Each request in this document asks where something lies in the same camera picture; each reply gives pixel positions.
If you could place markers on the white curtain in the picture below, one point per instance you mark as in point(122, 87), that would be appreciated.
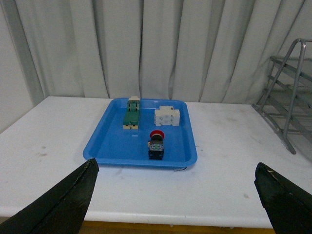
point(193, 50)

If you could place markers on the grey metal wire rack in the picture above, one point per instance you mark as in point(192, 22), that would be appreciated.
point(286, 103)

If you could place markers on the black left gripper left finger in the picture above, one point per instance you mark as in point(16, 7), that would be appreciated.
point(62, 209)

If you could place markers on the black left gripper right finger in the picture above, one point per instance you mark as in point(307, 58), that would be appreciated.
point(288, 206)

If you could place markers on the blue plastic tray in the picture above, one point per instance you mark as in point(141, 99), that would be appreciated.
point(111, 144)

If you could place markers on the white circuit breaker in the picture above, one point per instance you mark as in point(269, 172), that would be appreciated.
point(167, 115)

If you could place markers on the red emergency stop button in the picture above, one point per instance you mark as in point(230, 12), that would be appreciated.
point(156, 145)

